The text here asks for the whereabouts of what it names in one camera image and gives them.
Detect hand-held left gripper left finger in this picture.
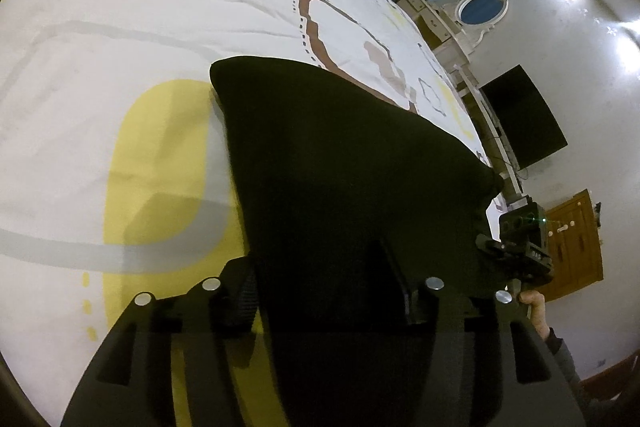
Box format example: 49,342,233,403
60,257,261,427

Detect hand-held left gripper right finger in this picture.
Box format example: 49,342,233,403
370,238,586,427

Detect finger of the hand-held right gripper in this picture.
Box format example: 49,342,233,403
475,233,507,261

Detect black pants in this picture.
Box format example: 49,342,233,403
209,56,505,427

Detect person's right forearm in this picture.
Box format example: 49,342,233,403
544,327,593,410

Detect person's right hand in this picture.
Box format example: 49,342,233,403
517,289,551,343

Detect wooden door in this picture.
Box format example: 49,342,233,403
542,188,606,304

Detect white vanity dresser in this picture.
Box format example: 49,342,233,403
400,0,526,208

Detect oval vanity mirror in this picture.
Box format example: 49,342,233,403
456,0,510,32

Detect patterned white bed sheet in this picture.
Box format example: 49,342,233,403
0,0,506,427

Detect black wall television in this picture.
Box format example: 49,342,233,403
480,64,569,171

